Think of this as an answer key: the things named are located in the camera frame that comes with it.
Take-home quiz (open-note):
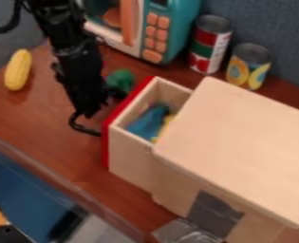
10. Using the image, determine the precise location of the yellow and blue can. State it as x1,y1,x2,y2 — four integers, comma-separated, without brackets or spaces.
223,43,273,92

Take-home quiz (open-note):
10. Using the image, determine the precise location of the blue toy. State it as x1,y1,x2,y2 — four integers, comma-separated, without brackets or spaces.
124,103,173,142

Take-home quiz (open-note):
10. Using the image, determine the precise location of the green toy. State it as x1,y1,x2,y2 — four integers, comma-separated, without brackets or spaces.
104,68,138,99

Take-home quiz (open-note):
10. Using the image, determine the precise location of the drawer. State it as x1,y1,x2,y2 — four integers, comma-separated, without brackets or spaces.
67,75,196,194

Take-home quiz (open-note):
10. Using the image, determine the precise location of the yellow toy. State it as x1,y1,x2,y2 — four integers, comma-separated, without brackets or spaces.
150,114,178,144

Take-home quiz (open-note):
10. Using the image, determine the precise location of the yellow toy corn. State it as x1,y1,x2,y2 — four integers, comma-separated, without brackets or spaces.
3,48,34,92

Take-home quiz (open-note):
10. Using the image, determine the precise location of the toy microwave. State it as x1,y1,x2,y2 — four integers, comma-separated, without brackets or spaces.
76,0,203,66

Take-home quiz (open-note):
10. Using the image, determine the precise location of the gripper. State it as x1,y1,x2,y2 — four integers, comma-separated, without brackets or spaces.
49,40,110,120

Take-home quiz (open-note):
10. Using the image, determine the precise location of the cabinet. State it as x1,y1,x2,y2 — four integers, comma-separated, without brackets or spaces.
147,75,299,243

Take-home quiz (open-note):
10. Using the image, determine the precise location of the red and green can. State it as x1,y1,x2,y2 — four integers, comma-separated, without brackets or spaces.
187,14,234,76

